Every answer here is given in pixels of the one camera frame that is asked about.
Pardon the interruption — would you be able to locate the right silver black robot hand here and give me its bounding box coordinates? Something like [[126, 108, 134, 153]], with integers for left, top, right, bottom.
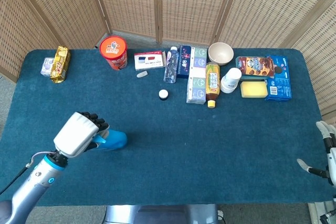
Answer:
[[296, 120, 336, 187]]

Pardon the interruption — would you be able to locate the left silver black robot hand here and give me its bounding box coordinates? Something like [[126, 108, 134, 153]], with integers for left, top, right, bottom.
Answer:
[[53, 111, 110, 158]]

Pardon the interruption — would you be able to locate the blue detergent bottle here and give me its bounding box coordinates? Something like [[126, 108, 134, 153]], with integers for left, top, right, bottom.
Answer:
[[91, 129, 128, 153]]

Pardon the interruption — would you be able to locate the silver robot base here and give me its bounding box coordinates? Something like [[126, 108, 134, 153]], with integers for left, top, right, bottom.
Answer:
[[103, 204, 220, 224]]

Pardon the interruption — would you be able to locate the gold biscuit packet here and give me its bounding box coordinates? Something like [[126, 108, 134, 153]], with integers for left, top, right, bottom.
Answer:
[[49, 46, 71, 84]]

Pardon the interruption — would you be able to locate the small white purple box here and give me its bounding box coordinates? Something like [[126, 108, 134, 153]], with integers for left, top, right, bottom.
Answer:
[[40, 57, 55, 77]]

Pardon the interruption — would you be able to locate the blue Oreo box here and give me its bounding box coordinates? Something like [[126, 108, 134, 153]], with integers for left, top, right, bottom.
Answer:
[[264, 55, 292, 102]]

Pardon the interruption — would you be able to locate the red cylindrical snack canister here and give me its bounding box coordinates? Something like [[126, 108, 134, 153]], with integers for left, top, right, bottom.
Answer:
[[99, 36, 129, 71]]

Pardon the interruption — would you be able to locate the wicker folding screen panel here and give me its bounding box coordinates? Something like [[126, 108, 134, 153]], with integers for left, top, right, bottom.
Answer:
[[156, 0, 239, 46], [88, 0, 162, 44], [0, 0, 60, 83], [214, 0, 336, 49], [7, 0, 112, 50], [280, 0, 336, 130]]

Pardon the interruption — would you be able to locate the white box red blue print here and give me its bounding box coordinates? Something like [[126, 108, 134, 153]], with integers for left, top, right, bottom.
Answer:
[[134, 50, 166, 71]]

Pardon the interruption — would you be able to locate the yellow sponge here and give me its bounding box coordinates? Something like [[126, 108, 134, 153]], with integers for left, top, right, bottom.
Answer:
[[240, 80, 269, 99]]

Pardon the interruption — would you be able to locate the blue table cloth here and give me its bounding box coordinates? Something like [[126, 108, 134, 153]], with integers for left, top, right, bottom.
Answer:
[[0, 48, 336, 208]]

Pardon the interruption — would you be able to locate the water bottle dark label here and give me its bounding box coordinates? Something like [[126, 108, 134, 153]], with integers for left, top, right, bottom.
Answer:
[[163, 46, 180, 84]]

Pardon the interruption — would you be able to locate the chocolate cookie box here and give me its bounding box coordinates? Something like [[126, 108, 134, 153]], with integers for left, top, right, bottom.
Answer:
[[235, 56, 275, 80]]

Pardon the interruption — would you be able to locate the dark blue carton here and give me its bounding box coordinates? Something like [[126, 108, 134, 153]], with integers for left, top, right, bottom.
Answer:
[[176, 45, 192, 79]]

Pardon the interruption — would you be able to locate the pastel tissue pack strip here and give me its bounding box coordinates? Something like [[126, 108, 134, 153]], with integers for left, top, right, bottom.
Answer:
[[186, 46, 208, 105]]

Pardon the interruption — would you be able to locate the yellow label tea bottle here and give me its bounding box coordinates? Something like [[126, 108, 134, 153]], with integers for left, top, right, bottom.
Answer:
[[205, 62, 221, 109]]

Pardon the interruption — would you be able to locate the beige bowl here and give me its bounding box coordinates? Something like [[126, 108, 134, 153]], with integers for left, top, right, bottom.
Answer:
[[208, 42, 235, 67]]

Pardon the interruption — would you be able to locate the metal stand with cables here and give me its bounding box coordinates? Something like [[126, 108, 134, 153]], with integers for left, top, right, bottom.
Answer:
[[307, 189, 336, 224]]

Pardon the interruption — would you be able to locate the left arm wrist cable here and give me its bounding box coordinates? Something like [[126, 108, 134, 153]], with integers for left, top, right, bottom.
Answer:
[[0, 152, 58, 196]]

